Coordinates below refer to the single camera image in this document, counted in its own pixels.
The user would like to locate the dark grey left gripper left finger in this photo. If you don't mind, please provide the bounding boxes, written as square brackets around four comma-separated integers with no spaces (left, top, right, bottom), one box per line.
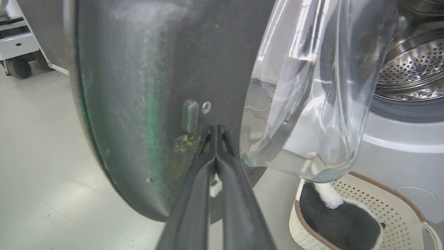
[155,125,217,250]

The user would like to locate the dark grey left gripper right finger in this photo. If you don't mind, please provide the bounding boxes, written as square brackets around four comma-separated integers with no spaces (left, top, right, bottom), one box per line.
[216,125,277,250]

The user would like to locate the dark washing machine door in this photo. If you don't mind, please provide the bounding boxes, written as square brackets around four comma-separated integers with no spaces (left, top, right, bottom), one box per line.
[66,0,399,223]

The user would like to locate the grey washing machine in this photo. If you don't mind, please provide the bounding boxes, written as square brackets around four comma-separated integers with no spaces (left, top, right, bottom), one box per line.
[350,0,444,226]

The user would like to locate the black and white garment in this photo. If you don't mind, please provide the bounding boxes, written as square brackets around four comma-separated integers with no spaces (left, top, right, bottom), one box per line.
[299,181,384,250]

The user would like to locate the cream perforated laundry basket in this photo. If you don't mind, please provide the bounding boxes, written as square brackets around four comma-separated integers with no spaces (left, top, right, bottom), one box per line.
[289,171,443,250]

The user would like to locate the white wheeled cart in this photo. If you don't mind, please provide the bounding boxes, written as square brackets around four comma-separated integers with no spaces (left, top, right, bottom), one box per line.
[0,0,70,80]

